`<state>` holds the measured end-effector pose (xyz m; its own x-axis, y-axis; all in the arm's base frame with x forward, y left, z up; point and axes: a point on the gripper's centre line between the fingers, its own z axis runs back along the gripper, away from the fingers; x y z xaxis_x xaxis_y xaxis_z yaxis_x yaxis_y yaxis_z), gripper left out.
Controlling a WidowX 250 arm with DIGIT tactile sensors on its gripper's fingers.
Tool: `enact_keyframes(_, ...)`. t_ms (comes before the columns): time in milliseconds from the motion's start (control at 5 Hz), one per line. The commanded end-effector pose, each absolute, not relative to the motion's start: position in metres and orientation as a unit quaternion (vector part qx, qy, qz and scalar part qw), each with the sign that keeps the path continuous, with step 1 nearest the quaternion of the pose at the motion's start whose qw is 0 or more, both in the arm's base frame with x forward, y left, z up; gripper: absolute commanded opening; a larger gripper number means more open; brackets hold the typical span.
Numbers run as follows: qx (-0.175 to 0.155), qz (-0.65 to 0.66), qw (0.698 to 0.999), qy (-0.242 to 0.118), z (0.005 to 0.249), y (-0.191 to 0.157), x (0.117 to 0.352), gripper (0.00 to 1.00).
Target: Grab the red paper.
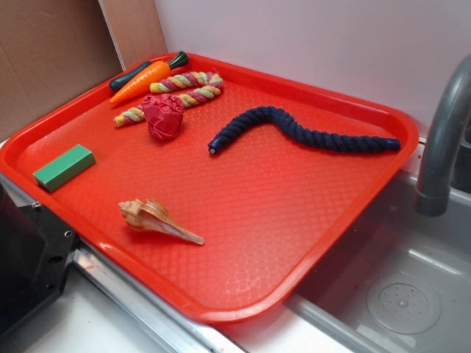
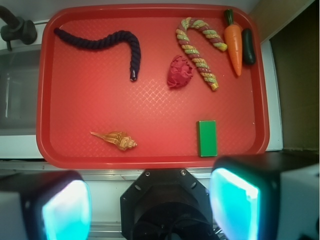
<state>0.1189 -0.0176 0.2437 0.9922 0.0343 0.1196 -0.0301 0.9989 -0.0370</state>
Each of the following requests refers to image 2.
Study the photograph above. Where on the green rectangular block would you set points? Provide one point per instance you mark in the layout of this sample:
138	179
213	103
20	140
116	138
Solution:
207	138

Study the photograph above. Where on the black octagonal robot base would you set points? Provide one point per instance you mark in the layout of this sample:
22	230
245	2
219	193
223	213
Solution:
166	204

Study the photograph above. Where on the red plastic tray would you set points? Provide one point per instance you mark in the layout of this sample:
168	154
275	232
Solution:
104	69

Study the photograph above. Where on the orange toy carrot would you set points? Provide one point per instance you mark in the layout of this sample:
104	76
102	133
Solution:
233	39

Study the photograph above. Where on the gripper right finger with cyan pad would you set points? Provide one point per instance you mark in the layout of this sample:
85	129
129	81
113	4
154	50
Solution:
269	196

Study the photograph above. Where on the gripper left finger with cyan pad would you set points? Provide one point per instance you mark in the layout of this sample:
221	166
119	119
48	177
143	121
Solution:
54	205

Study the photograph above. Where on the dark toy eggplant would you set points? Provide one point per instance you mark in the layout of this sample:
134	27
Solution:
248	52

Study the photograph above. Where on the dark metal faucet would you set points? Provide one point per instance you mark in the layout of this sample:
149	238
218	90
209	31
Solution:
16	28

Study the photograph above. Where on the tan conch seashell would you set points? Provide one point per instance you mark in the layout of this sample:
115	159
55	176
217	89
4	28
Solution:
118	138

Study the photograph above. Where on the crumpled red paper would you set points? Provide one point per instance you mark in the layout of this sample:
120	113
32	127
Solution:
180	72

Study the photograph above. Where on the steel sink basin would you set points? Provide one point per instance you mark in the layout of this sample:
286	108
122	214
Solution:
19	75

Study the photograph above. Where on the twisted candy cane toy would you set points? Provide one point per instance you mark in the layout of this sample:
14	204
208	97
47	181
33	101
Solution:
192	52

